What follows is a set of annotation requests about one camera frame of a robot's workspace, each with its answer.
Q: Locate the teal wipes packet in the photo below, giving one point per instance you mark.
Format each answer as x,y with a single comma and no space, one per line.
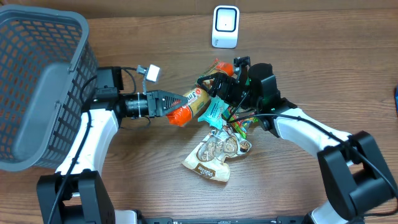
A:
213,114

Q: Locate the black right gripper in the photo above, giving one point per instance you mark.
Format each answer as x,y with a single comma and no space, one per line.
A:
224,81

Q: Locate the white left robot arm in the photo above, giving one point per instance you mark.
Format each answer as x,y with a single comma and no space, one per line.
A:
75,193

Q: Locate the white brown cookie bag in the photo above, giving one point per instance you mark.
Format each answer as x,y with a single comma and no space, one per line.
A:
208,157

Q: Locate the blue packet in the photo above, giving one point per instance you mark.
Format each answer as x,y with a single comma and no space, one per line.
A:
396,98

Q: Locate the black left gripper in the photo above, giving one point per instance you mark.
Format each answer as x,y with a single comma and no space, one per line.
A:
157,99

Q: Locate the green candy bag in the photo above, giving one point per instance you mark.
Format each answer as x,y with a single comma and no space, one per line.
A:
242,126

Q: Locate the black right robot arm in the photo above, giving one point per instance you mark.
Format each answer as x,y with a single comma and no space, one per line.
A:
355,174

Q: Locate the orange pasta packet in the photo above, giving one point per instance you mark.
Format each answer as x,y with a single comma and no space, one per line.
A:
197,97

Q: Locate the grey plastic basket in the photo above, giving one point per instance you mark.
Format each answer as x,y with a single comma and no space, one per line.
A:
47,67

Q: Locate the white barcode scanner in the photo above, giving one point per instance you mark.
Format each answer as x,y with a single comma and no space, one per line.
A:
225,28

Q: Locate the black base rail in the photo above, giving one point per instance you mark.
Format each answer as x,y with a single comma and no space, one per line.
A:
278,220

